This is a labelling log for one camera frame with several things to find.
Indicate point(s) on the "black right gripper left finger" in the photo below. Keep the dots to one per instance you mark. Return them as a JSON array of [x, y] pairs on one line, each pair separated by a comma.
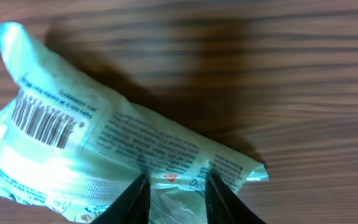
[[131, 207]]

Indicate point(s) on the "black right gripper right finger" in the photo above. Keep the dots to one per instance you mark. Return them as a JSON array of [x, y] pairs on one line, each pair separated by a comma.
[[223, 206]]

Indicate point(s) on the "white snack packet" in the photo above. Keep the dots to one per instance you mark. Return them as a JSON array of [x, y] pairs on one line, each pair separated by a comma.
[[73, 145]]

